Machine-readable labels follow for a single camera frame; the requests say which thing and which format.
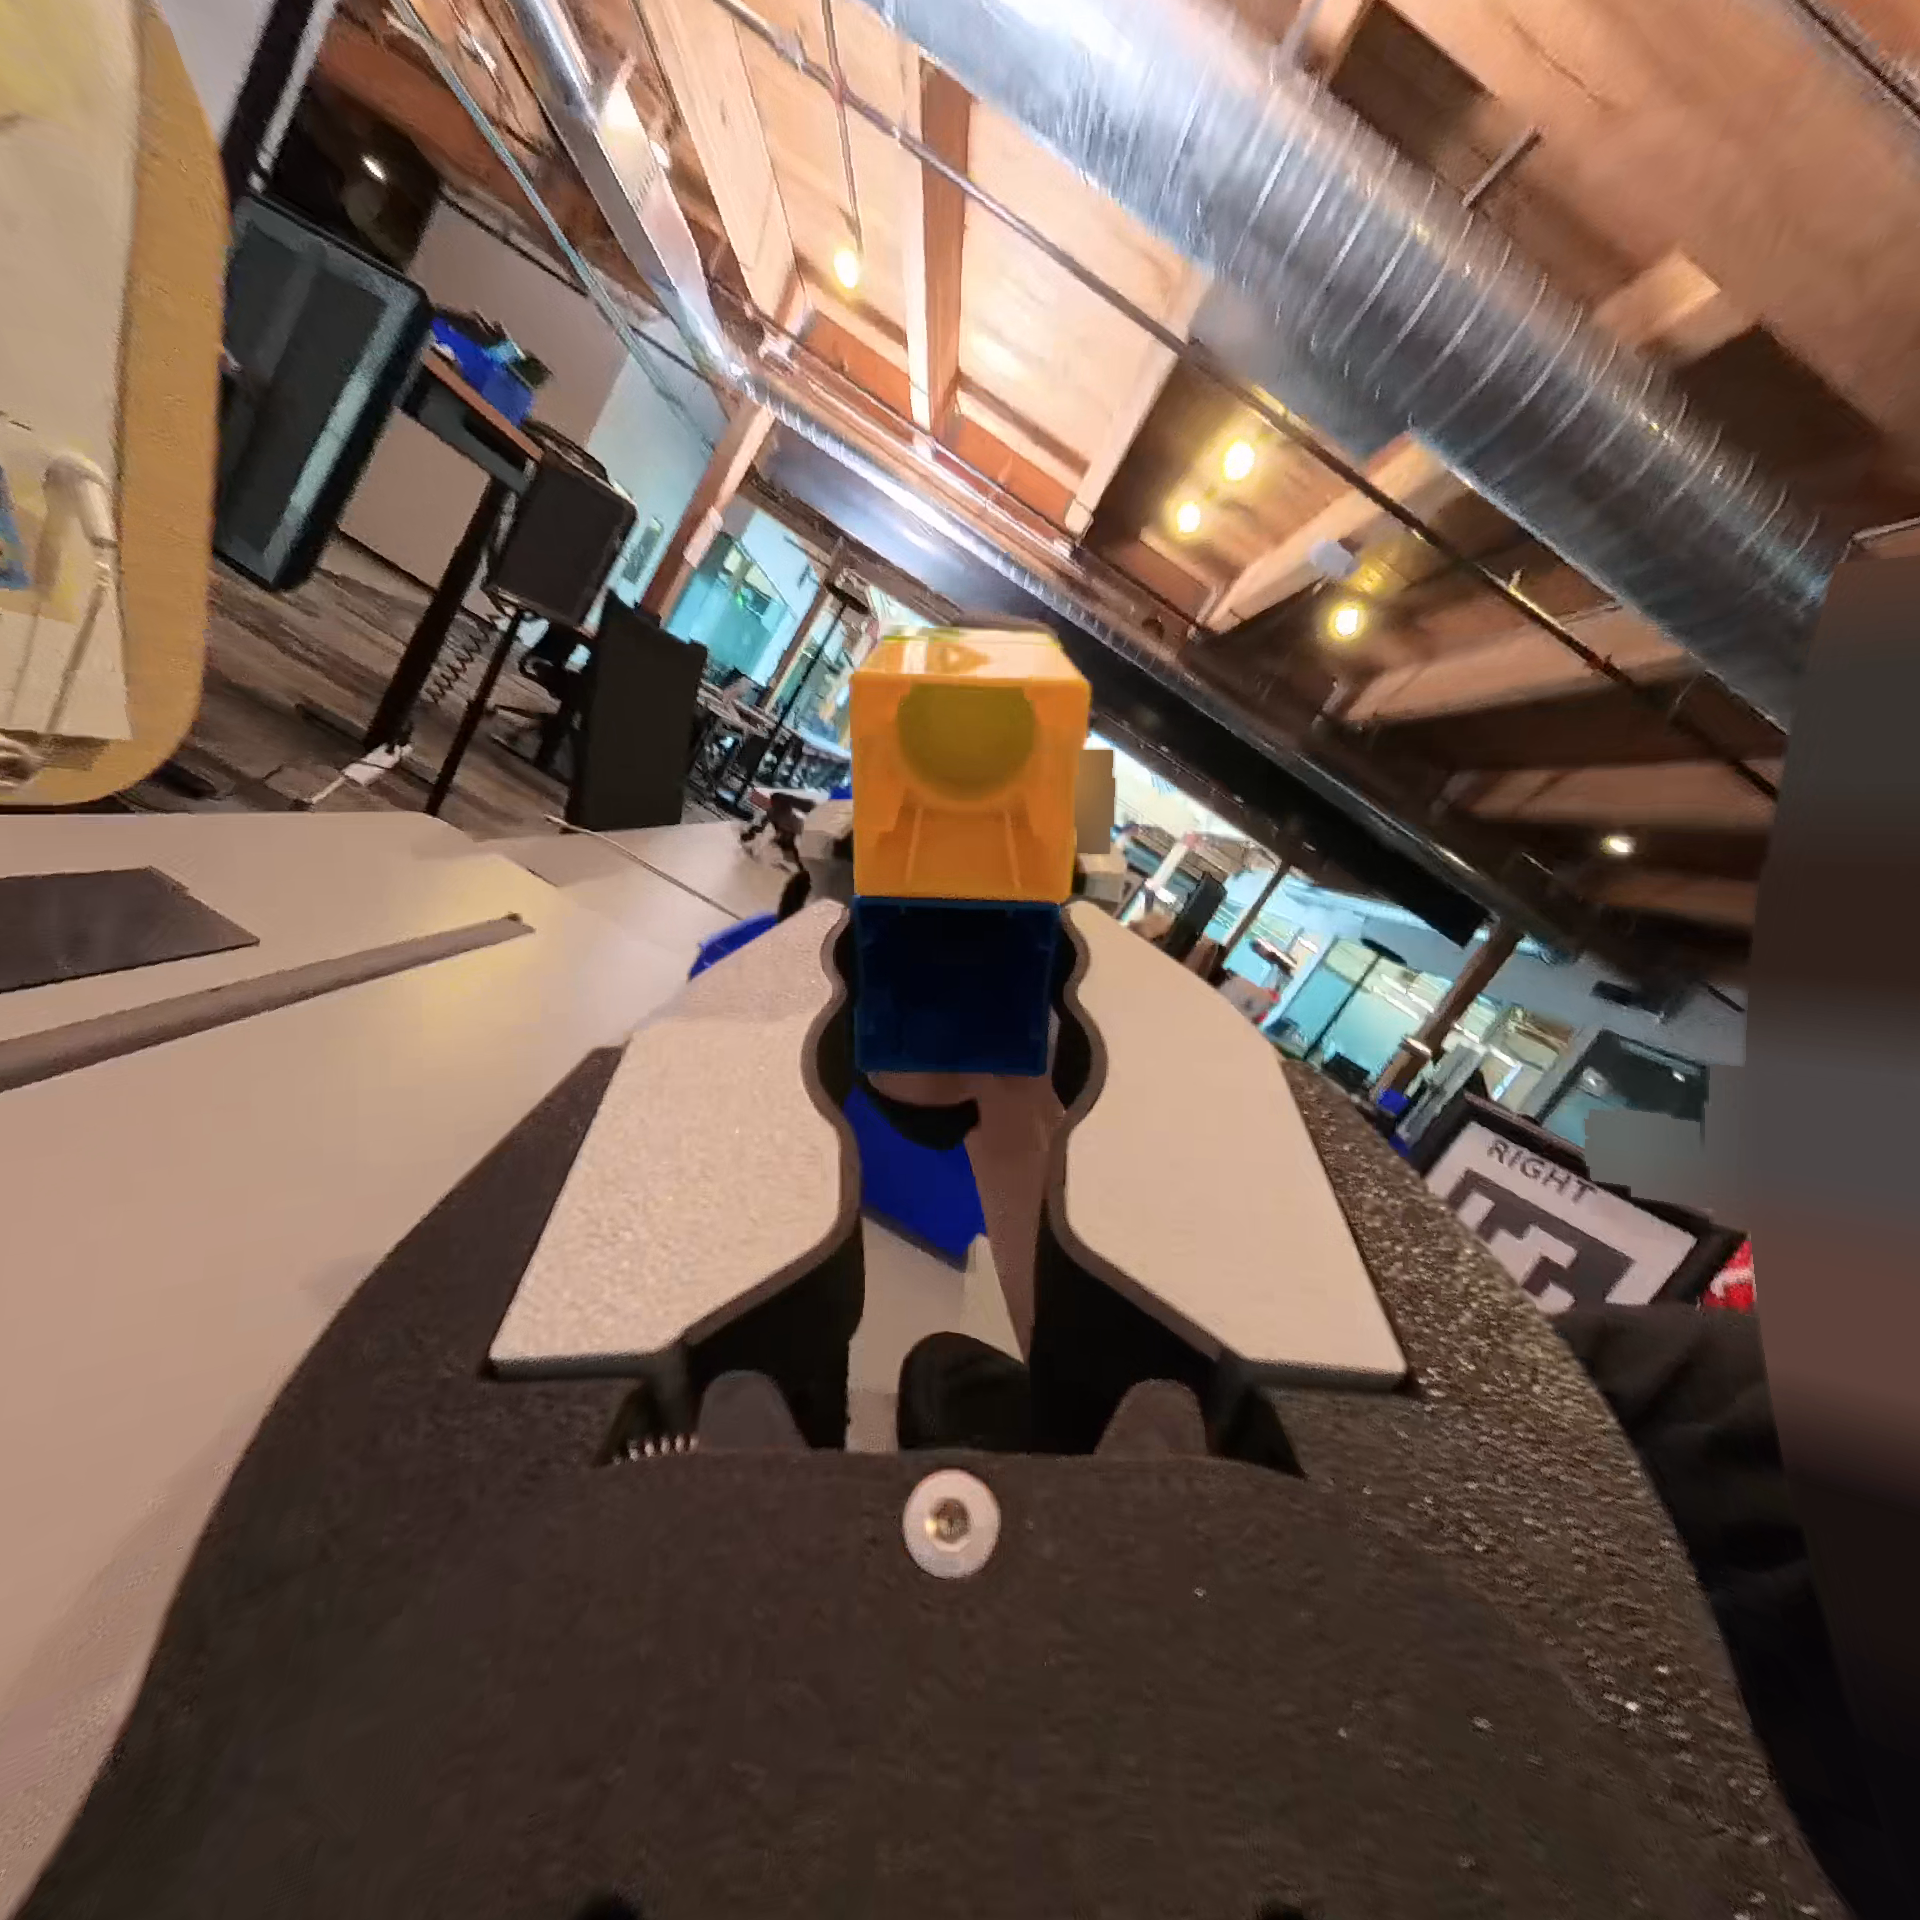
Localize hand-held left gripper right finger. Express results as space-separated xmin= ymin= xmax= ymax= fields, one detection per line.
xmin=1042 ymin=903 xmax=1412 ymax=1433

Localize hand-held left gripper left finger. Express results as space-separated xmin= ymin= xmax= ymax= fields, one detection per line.
xmin=489 ymin=901 xmax=869 ymax=1439

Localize blue plastic bin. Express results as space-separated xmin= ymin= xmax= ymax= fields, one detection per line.
xmin=686 ymin=915 xmax=993 ymax=1265

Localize blue one-stud block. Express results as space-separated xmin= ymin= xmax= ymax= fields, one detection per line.
xmin=847 ymin=894 xmax=1068 ymax=1081

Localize orange one-stud block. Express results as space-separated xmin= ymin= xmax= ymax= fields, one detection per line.
xmin=847 ymin=629 xmax=1093 ymax=907

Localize grey desk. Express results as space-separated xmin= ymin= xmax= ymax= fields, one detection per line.
xmin=0 ymin=811 xmax=843 ymax=1878

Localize black desk monitor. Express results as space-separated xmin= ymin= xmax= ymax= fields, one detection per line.
xmin=482 ymin=453 xmax=640 ymax=627

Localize wooden top standing desk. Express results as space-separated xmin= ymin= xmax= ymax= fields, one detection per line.
xmin=360 ymin=348 xmax=546 ymax=820

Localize framed marker sign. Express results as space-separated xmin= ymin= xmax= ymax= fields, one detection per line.
xmin=1416 ymin=1094 xmax=1747 ymax=1319

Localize black partition panel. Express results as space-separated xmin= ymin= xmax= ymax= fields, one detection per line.
xmin=567 ymin=599 xmax=710 ymax=834

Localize person's black jacket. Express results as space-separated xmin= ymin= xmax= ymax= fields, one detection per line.
xmin=1550 ymin=1301 xmax=1800 ymax=1920

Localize blue storage bins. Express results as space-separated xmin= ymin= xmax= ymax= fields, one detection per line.
xmin=428 ymin=309 xmax=536 ymax=424

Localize black display on stand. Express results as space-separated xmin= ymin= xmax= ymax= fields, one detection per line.
xmin=212 ymin=192 xmax=434 ymax=595

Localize rounded wooden board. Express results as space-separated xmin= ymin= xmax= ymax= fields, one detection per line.
xmin=0 ymin=0 xmax=235 ymax=811

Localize printed instruction sheet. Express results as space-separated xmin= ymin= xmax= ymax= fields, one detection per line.
xmin=0 ymin=0 xmax=140 ymax=755

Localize thin grey cable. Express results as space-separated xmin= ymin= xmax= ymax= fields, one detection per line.
xmin=557 ymin=822 xmax=752 ymax=919

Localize large corrugated silver duct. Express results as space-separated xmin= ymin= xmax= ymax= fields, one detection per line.
xmin=885 ymin=0 xmax=1848 ymax=724

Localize silver ceiling duct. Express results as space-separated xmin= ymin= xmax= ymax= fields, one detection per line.
xmin=511 ymin=0 xmax=1083 ymax=589

